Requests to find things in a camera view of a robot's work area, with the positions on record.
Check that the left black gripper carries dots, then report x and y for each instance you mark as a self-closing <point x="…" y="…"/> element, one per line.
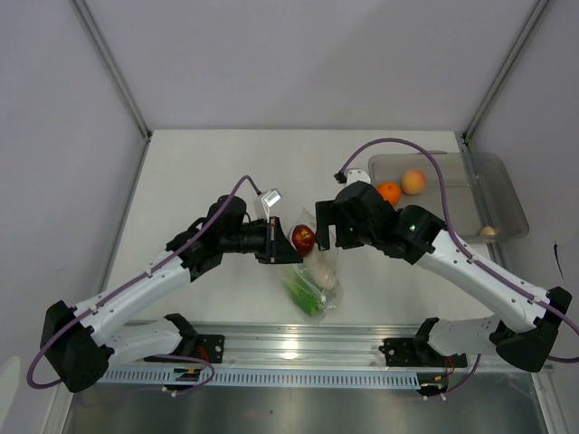
<point x="275" y="243"/>

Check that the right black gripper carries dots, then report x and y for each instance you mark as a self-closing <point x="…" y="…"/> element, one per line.
<point x="328" y="213"/>

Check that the red apple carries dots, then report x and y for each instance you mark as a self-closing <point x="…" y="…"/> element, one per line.
<point x="303" y="239"/>

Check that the white daikon radish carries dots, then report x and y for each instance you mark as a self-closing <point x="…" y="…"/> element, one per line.
<point x="322" y="267"/>

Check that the clear zip top bag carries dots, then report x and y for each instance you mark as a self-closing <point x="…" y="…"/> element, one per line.
<point x="332" y="296"/>

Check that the green lettuce leaf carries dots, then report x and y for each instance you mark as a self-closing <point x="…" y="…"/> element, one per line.
<point x="303" y="290"/>

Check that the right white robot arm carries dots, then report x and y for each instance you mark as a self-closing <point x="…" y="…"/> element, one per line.
<point x="525" y="319"/>

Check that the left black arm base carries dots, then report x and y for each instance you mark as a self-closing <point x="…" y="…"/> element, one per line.
<point x="206" y="347"/>

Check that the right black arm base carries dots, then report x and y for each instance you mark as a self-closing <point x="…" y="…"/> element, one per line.
<point x="404" y="352"/>

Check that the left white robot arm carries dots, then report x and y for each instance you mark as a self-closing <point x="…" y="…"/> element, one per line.
<point x="82" y="342"/>

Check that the orange fruit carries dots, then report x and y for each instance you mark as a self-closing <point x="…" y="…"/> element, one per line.
<point x="391" y="192"/>

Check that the peach fruit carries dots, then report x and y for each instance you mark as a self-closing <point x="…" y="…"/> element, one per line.
<point x="413" y="182"/>

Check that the small garlic bulb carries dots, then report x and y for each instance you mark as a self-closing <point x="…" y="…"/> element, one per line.
<point x="488" y="231"/>

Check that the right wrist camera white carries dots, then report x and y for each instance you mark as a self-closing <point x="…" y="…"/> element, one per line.
<point x="350" y="176"/>

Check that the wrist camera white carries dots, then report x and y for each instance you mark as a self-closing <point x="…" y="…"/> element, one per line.
<point x="350" y="176"/>
<point x="264" y="203"/>

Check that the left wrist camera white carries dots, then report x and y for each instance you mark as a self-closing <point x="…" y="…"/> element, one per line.
<point x="264" y="203"/>

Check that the aluminium mounting rail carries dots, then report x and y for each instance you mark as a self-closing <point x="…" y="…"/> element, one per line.
<point x="272" y="346"/>

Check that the grey slotted cable duct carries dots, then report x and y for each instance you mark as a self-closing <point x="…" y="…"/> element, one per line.
<point x="180" y="376"/>

